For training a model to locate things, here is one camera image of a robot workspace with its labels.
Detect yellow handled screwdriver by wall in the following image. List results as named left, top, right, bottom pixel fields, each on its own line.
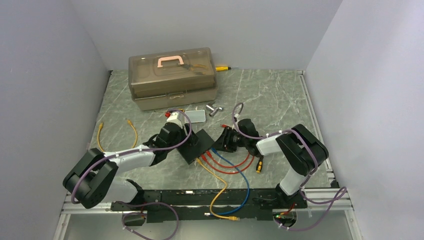
left=215, top=66, right=232, bottom=72

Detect chrome socket adapter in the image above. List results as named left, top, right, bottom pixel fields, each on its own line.
left=206, top=104, right=224, bottom=117

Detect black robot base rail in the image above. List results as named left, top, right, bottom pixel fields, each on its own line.
left=110, top=188, right=308, bottom=223

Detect brown translucent toolbox pink handle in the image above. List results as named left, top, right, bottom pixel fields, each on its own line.
left=128, top=47, right=219, bottom=111

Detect short red ethernet cable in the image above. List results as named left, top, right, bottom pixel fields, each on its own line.
left=205, top=150, right=251, bottom=169

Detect yellow ethernet cable in switch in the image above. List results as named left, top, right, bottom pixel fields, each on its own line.
left=194, top=157, right=241, bottom=222

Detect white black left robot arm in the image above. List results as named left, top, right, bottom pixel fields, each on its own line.
left=62, top=122, right=193, bottom=209

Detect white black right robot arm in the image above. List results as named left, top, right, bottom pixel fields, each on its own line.
left=212, top=118, right=329, bottom=208

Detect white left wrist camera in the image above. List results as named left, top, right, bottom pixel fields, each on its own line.
left=166, top=111, right=186, bottom=129

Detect small white switch box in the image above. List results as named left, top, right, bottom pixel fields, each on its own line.
left=185, top=109, right=206, bottom=124

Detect black orange stubby screwdriver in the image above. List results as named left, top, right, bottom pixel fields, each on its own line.
left=255, top=156, right=264, bottom=174

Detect black network switch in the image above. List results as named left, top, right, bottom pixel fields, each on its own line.
left=176, top=129, right=215, bottom=165

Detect yellow ethernet cable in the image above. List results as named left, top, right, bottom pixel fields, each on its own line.
left=194, top=157, right=241, bottom=222
left=96, top=119, right=139, bottom=154

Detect black yellow screwdriver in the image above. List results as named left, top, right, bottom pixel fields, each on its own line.
left=153, top=108, right=185, bottom=113

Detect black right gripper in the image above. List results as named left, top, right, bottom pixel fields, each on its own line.
left=211, top=126, right=249, bottom=153

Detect blue ethernet cable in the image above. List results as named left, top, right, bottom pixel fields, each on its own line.
left=203, top=148, right=251, bottom=217

